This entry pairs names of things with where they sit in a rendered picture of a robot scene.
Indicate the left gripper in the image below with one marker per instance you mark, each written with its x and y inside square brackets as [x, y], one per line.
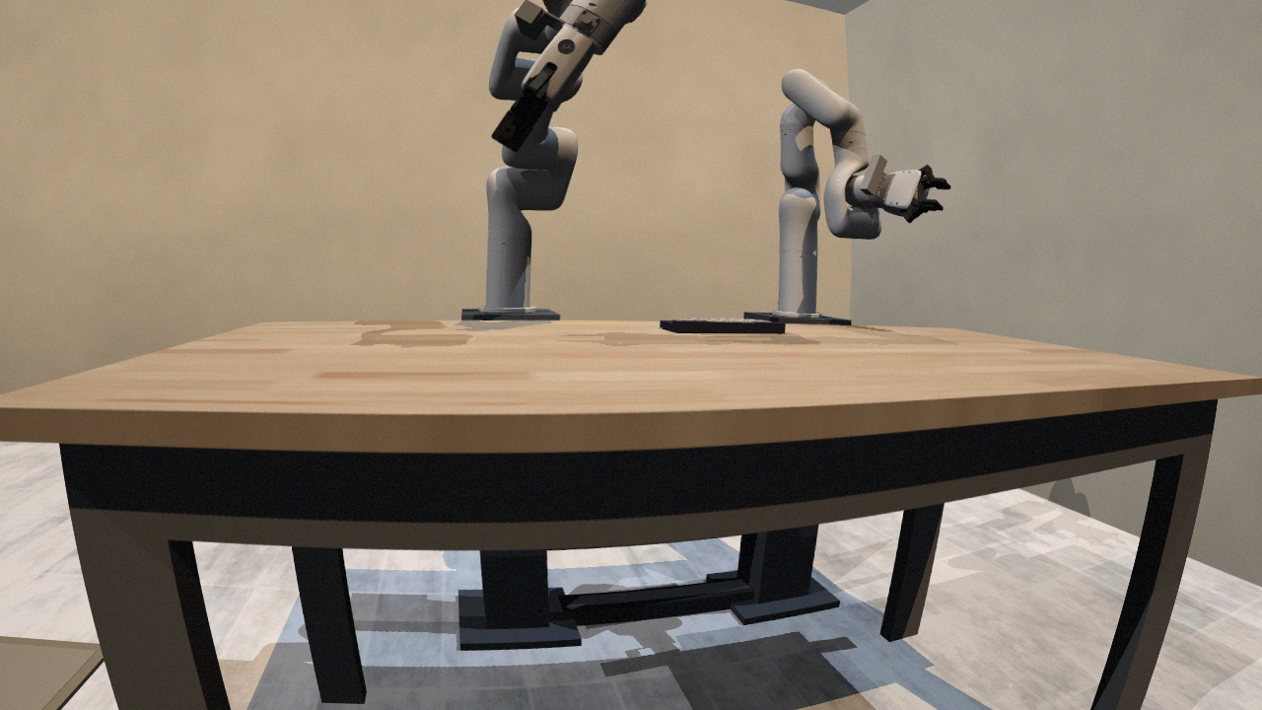
[904, 188]

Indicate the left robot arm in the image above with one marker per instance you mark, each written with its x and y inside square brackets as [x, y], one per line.
[798, 209]

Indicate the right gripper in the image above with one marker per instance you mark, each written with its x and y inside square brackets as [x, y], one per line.
[557, 74]

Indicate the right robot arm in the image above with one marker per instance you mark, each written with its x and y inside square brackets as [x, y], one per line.
[538, 175]

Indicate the dark grey keyboard case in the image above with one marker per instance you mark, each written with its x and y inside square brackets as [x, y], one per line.
[716, 325]

